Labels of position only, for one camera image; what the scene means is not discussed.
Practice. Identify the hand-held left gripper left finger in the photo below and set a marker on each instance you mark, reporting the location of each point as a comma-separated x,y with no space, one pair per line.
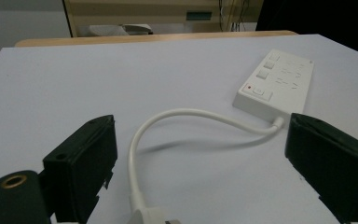
80,161

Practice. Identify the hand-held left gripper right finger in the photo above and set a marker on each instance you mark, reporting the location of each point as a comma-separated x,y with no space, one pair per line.
329,161

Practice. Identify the white power strip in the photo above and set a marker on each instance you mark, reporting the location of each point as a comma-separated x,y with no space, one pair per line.
278,87

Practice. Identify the wooden table edge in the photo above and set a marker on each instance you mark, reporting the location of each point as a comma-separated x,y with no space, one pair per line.
143,39

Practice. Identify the beige cabinet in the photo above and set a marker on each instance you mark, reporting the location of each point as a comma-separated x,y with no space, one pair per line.
143,12

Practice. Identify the green label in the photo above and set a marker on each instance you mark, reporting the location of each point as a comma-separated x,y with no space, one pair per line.
199,15

